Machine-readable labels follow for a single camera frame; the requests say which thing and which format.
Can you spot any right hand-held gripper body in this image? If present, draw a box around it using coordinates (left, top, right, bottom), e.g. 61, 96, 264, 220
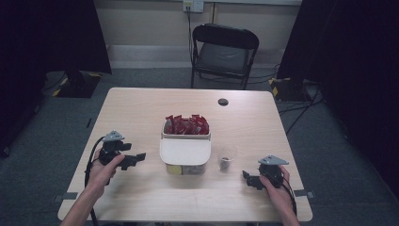
257, 154, 290, 189

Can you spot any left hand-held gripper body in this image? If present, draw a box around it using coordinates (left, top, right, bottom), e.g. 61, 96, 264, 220
98, 130, 133, 167

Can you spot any person's right hand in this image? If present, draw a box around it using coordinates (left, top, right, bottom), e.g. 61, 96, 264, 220
259, 165, 296, 215

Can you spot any person's left hand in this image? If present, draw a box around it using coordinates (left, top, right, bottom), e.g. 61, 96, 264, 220
85, 148, 126, 198

